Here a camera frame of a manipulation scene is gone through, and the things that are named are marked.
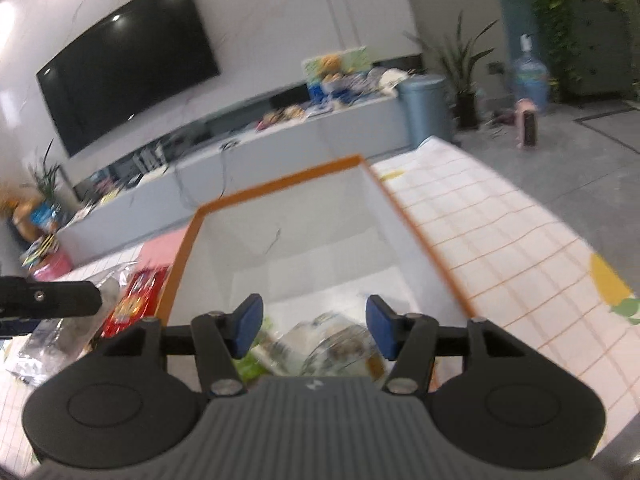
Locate orange round vase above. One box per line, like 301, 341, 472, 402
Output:
10, 200, 51, 246

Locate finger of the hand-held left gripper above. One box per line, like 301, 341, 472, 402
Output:
0, 277, 103, 320

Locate blue snack bag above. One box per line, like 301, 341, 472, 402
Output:
30, 202, 58, 233

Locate pink space heater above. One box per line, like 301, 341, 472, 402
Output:
515, 99, 540, 150

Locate pink boxes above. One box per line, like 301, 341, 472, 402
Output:
30, 250, 73, 281

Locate grey drawer cabinet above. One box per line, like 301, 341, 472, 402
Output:
550, 0, 640, 106

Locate black cable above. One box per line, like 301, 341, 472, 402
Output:
172, 140, 241, 211

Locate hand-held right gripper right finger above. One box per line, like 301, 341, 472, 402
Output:
366, 295, 526, 397

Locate pink bottle print mat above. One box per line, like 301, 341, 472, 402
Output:
135, 230, 193, 281

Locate grey round trash can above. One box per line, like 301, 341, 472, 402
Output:
397, 75, 456, 151

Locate green plant in vase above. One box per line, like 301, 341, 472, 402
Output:
27, 140, 66, 211

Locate red cartoon snack packet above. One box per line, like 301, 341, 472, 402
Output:
102, 267, 168, 338

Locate clear white snack packet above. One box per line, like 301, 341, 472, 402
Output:
272, 312, 386, 378

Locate grey television console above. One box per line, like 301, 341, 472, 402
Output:
57, 82, 416, 266

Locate green pea snack packet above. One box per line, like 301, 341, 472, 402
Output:
232, 315, 273, 383

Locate pile of assorted snacks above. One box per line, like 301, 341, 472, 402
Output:
260, 105, 308, 128

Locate blue water jug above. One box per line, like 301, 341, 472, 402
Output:
510, 35, 551, 113

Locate orange cardboard box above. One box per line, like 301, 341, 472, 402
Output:
156, 156, 476, 381

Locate white and green snack packet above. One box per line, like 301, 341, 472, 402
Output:
5, 310, 101, 386

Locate black wall television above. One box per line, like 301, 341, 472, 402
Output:
36, 0, 221, 158

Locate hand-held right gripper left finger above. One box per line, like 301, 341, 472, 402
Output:
100, 294, 264, 400

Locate potted long-leaf plant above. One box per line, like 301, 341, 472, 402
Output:
405, 10, 501, 131

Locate white antenna router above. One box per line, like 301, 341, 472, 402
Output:
135, 142, 166, 171

